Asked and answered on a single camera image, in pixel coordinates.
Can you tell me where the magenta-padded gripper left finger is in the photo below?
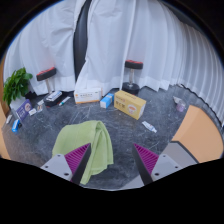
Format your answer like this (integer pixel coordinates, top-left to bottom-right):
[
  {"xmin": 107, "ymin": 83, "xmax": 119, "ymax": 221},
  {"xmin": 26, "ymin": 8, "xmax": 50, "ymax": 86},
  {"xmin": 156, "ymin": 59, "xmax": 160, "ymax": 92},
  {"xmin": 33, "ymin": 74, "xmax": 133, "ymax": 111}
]
[{"xmin": 39, "ymin": 143, "xmax": 93, "ymax": 186}]

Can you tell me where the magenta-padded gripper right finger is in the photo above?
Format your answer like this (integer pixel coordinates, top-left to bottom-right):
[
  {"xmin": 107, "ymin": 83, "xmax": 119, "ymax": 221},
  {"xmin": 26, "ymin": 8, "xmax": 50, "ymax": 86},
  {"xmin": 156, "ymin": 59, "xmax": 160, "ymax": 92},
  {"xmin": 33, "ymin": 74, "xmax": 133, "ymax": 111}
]
[{"xmin": 130, "ymin": 143, "xmax": 183, "ymax": 187}]

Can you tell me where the light green towel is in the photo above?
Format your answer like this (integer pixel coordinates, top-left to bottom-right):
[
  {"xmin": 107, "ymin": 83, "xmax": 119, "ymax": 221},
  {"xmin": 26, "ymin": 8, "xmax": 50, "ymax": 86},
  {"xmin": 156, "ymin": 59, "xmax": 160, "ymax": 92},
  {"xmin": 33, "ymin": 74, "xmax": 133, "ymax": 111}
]
[{"xmin": 51, "ymin": 120, "xmax": 115, "ymax": 185}]

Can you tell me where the white squeeze tube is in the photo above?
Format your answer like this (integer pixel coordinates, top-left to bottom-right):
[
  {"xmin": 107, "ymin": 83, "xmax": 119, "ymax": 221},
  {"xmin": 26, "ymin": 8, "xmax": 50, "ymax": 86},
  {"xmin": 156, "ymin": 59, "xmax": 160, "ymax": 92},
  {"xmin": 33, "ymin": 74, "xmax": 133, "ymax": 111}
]
[{"xmin": 141, "ymin": 120, "xmax": 158, "ymax": 134}]

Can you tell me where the yellow carton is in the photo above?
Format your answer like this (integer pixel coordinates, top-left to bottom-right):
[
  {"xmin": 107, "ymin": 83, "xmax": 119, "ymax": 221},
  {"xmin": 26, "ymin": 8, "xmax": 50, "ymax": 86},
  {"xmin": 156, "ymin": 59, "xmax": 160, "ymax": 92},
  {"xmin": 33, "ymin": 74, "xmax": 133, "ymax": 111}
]
[{"xmin": 113, "ymin": 89, "xmax": 147, "ymax": 121}]

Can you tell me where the white pen-shaped tube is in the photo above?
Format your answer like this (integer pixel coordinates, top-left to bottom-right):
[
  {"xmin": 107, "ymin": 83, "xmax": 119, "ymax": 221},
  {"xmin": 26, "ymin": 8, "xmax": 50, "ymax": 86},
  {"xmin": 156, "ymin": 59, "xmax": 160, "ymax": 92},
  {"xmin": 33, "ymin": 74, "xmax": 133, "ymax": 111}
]
[{"xmin": 58, "ymin": 96, "xmax": 72, "ymax": 107}]

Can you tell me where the white and orange carton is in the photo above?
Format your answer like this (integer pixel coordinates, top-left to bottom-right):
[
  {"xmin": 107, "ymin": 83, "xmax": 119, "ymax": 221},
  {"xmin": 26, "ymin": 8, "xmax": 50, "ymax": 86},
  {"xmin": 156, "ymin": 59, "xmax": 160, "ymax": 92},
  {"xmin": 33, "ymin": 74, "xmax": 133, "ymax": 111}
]
[{"xmin": 73, "ymin": 87, "xmax": 103, "ymax": 105}]

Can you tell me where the small purple jar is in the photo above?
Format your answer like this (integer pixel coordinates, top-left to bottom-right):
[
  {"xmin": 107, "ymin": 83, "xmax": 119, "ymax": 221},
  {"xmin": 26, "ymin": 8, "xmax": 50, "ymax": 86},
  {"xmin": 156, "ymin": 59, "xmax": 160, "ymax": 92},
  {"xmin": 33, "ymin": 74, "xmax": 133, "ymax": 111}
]
[{"xmin": 175, "ymin": 101, "xmax": 187, "ymax": 113}]

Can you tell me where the small blue and white box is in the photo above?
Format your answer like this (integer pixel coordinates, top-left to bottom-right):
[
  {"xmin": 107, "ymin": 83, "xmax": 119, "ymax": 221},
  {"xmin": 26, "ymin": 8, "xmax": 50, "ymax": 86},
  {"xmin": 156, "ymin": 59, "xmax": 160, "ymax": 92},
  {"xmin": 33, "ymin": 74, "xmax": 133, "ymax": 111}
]
[{"xmin": 99, "ymin": 92, "xmax": 115, "ymax": 110}]

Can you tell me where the small picture card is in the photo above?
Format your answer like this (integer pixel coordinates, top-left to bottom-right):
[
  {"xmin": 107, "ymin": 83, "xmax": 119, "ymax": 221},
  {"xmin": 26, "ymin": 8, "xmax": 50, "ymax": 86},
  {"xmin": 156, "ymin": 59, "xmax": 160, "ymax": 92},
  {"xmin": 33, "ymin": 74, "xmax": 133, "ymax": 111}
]
[{"xmin": 35, "ymin": 99, "xmax": 45, "ymax": 113}]

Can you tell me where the flat white box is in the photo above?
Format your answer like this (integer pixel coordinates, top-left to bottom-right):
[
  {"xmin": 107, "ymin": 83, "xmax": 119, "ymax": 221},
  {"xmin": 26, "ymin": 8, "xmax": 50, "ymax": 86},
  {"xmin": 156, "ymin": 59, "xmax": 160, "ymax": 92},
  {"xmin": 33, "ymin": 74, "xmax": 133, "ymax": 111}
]
[{"xmin": 44, "ymin": 90, "xmax": 64, "ymax": 103}]

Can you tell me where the blue stapler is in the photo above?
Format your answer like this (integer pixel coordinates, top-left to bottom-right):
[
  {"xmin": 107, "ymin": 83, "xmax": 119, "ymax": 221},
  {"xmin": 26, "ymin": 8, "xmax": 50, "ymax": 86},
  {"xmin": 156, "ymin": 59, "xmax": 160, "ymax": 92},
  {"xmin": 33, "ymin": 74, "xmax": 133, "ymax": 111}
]
[{"xmin": 11, "ymin": 118, "xmax": 23, "ymax": 134}]

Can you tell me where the purple printed box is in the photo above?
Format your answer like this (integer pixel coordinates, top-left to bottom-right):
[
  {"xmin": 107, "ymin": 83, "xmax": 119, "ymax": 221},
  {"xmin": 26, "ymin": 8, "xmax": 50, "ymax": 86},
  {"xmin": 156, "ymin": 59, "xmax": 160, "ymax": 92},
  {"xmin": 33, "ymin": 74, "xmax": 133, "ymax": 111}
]
[{"xmin": 15, "ymin": 98, "xmax": 33, "ymax": 123}]

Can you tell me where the black dumbbell with red end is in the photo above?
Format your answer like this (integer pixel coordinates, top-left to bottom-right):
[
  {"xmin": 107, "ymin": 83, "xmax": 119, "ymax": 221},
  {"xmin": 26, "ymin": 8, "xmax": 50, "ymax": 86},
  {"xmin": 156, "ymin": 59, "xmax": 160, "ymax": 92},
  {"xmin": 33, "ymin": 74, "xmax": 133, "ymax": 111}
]
[
  {"xmin": 35, "ymin": 66, "xmax": 64, "ymax": 108},
  {"xmin": 121, "ymin": 59, "xmax": 144, "ymax": 96}
]

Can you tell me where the potted green plant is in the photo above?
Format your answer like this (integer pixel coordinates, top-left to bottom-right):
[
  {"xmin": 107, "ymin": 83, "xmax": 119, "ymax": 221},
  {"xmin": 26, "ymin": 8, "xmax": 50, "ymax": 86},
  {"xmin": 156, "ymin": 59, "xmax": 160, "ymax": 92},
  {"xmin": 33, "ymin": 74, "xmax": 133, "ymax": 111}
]
[{"xmin": 2, "ymin": 67, "xmax": 34, "ymax": 108}]

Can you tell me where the white curtain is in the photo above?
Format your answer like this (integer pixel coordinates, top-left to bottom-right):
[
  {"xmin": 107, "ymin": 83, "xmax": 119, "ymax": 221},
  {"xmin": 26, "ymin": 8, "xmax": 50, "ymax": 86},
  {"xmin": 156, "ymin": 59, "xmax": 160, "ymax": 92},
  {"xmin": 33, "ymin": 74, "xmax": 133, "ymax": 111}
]
[{"xmin": 3, "ymin": 0, "xmax": 224, "ymax": 125}]

